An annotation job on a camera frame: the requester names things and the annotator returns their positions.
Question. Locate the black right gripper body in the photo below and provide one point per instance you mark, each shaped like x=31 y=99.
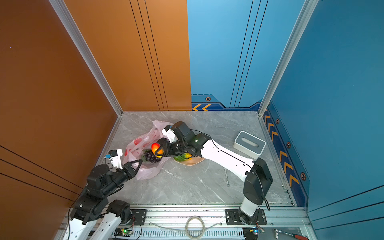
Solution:
x=176 y=148

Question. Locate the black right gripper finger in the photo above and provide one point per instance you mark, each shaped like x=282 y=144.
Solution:
x=162 y=153
x=163 y=142

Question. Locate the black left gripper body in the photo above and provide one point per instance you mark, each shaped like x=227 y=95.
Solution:
x=127 y=171

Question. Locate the yellow red mango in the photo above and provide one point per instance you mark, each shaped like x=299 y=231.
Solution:
x=157 y=150

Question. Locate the purple grape bunch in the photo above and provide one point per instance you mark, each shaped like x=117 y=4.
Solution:
x=149 y=156

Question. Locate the pink printed plastic bag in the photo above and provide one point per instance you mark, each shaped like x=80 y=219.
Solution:
x=136 y=149

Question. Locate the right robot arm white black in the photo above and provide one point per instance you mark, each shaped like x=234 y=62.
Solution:
x=255 y=174

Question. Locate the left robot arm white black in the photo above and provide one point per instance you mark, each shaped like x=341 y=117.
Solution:
x=92 y=216

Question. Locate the pink fruit plate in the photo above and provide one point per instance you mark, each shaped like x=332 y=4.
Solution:
x=189 y=162

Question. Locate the left green circuit board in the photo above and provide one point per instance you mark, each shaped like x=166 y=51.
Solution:
x=125 y=232

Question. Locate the green circuit board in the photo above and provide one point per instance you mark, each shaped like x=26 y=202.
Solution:
x=257 y=231
x=125 y=232

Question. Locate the silver wrench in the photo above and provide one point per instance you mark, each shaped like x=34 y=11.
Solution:
x=226 y=177

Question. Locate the white grey tissue box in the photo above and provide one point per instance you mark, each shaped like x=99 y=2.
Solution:
x=249 y=145

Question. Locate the right green circuit board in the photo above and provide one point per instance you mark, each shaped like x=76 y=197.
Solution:
x=257 y=231

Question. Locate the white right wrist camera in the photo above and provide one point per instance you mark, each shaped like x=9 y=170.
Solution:
x=169 y=134

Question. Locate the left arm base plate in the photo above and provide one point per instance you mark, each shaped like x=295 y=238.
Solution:
x=137 y=218

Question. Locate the aluminium front rail frame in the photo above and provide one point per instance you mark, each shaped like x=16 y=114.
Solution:
x=203 y=222

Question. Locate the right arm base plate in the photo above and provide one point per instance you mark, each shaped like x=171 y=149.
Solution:
x=237 y=217

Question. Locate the red handled tool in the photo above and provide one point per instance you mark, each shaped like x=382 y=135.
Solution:
x=278 y=232

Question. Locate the left aluminium corner post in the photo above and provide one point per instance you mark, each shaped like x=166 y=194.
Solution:
x=75 y=34

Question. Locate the aluminium corner post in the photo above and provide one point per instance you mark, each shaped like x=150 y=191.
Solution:
x=75 y=34
x=295 y=36

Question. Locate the right aluminium corner post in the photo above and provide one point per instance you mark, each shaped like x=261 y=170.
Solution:
x=295 y=36

